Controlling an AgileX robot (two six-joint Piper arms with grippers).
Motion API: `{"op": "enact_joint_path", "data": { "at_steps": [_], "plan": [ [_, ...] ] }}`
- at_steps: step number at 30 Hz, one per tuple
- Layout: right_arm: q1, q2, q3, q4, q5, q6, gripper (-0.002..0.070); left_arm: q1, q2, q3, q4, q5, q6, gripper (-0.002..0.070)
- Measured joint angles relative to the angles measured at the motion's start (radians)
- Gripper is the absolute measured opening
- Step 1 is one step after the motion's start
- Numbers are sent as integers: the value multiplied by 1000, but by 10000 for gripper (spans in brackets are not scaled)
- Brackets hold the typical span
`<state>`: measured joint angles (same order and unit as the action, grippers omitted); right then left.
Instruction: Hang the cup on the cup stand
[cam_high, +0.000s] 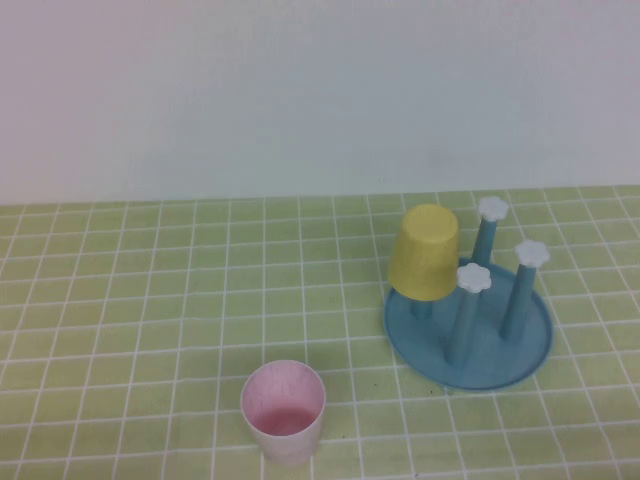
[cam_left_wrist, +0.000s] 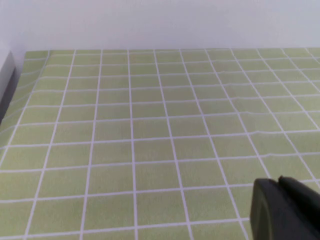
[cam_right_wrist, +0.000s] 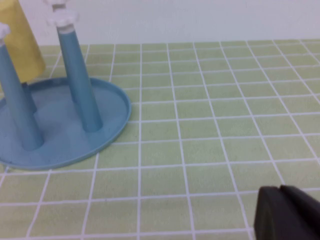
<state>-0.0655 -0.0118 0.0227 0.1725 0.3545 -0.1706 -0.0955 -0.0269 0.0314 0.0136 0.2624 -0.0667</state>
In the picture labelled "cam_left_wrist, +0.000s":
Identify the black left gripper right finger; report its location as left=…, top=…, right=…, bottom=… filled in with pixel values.
left=278, top=175, right=320, bottom=240

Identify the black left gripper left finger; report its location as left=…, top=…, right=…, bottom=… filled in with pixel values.
left=250, top=177, right=311, bottom=240

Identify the green checkered tablecloth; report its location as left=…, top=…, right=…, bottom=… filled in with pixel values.
left=0, top=48, right=320, bottom=240

